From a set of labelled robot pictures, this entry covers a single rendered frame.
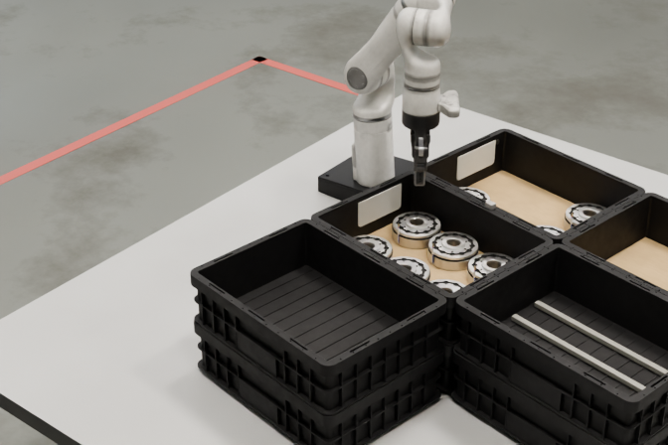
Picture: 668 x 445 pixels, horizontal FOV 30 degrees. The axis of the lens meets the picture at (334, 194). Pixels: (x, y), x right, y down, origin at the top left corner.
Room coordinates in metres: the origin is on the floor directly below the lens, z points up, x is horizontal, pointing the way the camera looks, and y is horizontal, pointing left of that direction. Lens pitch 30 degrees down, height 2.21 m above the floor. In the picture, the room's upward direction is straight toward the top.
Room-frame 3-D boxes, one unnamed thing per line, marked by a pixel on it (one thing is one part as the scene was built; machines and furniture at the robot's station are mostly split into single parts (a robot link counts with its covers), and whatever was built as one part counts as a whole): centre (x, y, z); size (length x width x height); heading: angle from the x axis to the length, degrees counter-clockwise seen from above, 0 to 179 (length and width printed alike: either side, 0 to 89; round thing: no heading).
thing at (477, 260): (2.08, -0.32, 0.86); 0.10 x 0.10 x 0.01
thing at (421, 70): (2.21, -0.16, 1.27); 0.09 x 0.07 x 0.15; 71
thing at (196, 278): (1.91, 0.03, 0.92); 0.40 x 0.30 x 0.02; 42
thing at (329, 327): (1.91, 0.03, 0.87); 0.40 x 0.30 x 0.11; 42
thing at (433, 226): (2.24, -0.17, 0.86); 0.10 x 0.10 x 0.01
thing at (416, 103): (2.21, -0.19, 1.18); 0.11 x 0.09 x 0.06; 88
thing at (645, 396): (1.81, -0.46, 0.92); 0.40 x 0.30 x 0.02; 42
